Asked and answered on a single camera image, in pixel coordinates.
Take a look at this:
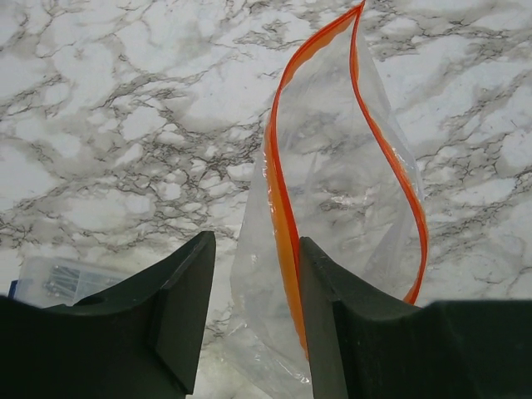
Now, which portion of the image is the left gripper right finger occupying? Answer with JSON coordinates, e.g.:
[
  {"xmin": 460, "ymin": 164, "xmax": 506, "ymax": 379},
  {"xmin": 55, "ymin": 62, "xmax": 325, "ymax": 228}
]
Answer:
[{"xmin": 300, "ymin": 238, "xmax": 531, "ymax": 398}]

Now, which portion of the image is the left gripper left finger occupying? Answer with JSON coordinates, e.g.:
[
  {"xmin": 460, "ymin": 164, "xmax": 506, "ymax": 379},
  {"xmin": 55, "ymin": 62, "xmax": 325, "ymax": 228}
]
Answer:
[{"xmin": 1, "ymin": 231, "xmax": 216, "ymax": 398}]

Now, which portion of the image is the clear zip top bag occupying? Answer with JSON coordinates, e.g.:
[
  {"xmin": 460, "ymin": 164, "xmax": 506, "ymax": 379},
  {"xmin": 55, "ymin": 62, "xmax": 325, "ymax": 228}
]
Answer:
[{"xmin": 227, "ymin": 2, "xmax": 428, "ymax": 398}]

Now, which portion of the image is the clear screw box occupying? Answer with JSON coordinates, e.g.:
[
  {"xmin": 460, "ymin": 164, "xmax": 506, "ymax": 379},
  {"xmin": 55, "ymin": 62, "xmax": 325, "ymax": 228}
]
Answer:
[{"xmin": 7, "ymin": 257, "xmax": 131, "ymax": 308}]

